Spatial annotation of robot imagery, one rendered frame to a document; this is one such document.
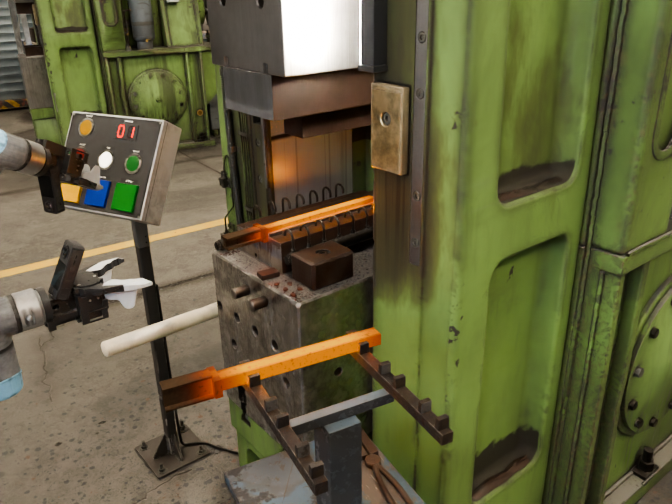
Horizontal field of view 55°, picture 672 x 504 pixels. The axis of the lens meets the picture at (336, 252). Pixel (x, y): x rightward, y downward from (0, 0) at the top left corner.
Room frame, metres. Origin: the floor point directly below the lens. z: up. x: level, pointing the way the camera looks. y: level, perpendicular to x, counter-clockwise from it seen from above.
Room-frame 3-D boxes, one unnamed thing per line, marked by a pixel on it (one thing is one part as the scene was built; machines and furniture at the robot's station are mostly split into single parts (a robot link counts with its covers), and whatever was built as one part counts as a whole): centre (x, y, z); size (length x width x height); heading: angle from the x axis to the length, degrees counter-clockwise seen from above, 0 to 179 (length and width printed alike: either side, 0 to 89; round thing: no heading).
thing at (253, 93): (1.55, 0.02, 1.32); 0.42 x 0.20 x 0.10; 128
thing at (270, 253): (1.55, 0.02, 0.96); 0.42 x 0.20 x 0.09; 128
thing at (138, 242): (1.81, 0.59, 0.54); 0.04 x 0.04 x 1.08; 38
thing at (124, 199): (1.65, 0.57, 1.01); 0.07 x 0.05 x 0.07; 63
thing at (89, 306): (1.13, 0.52, 0.97); 0.12 x 0.08 x 0.09; 128
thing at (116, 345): (1.64, 0.47, 0.62); 0.44 x 0.05 x 0.05; 128
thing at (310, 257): (1.32, 0.03, 0.95); 0.12 x 0.08 x 0.06; 128
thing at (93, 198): (1.70, 0.66, 1.01); 0.07 x 0.05 x 0.07; 63
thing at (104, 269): (1.23, 0.49, 0.97); 0.09 x 0.03 x 0.06; 164
